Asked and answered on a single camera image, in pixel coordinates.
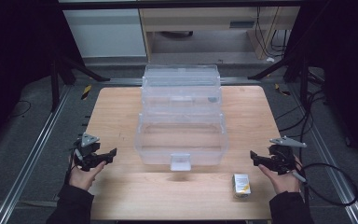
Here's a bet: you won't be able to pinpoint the looped black floor cable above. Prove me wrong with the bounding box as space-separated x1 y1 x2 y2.
301 162 358 207

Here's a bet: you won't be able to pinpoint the small white yellow carton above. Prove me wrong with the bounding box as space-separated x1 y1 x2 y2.
232 173 252 199

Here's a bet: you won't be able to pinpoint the thin black floor cable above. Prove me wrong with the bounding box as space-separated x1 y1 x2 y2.
7 99 33 121

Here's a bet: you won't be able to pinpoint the person's left hand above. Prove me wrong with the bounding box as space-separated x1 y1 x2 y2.
68 160 106 191

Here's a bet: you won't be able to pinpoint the white cabinet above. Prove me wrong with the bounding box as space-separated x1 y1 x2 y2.
62 8 147 59

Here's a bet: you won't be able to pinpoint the left hand-held gripper cable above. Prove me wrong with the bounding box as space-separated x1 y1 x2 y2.
63 148 79 185

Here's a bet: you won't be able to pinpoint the black metal stand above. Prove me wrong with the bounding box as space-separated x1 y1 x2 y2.
247 50 312 108
49 50 111 112

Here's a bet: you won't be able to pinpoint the yellow black tape strip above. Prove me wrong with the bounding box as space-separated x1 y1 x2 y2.
274 83 292 97
80 84 92 101

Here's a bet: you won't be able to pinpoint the hand-held gripper cable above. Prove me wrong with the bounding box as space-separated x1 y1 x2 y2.
63 148 79 185
292 170 311 218

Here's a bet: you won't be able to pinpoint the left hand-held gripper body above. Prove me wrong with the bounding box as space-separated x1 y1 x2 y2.
73 133 106 172

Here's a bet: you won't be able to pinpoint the clear plastic storage box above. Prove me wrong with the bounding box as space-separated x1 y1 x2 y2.
133 63 229 172

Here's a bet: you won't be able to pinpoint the right hand-held gripper cable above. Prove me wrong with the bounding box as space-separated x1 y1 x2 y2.
292 170 311 218

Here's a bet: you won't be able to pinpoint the aluminium floor rail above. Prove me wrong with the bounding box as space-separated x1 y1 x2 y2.
0 85 73 224
288 85 358 224

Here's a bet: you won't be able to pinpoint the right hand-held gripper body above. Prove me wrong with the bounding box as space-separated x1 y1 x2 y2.
268 135 308 175

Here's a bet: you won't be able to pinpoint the person's right hand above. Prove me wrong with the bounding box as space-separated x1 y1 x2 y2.
257 156 302 195

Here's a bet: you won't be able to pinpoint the black cables hanging at desk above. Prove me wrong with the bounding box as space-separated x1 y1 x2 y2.
255 7 291 59

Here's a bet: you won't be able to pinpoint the light wooden desk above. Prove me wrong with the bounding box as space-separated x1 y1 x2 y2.
139 7 301 61

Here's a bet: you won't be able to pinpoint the bundle of black floor cables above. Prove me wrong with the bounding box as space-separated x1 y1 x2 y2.
275 88 328 143

